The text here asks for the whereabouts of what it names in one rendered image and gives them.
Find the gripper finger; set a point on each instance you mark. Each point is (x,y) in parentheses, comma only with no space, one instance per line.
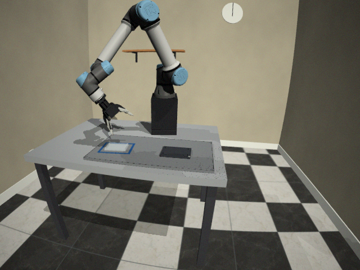
(108,122)
(122,109)

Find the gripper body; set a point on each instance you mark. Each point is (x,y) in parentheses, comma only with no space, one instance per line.
(110,108)

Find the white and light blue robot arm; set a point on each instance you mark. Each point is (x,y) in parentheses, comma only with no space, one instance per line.
(146,15)

